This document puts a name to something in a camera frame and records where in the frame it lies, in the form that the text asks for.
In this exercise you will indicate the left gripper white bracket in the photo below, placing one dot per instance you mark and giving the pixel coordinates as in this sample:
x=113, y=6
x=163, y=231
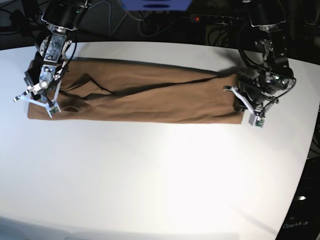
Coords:
x=252, y=97

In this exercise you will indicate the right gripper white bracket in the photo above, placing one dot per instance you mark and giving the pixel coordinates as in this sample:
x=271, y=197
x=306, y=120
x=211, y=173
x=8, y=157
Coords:
x=43, y=86

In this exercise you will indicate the brown T-shirt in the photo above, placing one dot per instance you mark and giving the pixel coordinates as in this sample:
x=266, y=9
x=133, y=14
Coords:
x=131, y=91

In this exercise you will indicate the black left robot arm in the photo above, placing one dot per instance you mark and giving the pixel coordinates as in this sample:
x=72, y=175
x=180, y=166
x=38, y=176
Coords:
x=273, y=77

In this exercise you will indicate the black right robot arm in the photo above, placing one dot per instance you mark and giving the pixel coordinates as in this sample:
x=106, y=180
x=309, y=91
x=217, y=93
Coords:
x=50, y=63

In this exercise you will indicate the black power strip red light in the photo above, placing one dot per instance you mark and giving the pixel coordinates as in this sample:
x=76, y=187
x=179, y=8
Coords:
x=215, y=19

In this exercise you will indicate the blue box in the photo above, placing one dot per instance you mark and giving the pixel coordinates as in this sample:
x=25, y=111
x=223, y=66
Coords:
x=156, y=5

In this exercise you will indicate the black OpenArm base plate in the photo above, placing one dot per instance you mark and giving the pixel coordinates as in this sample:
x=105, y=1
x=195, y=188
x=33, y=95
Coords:
x=302, y=221

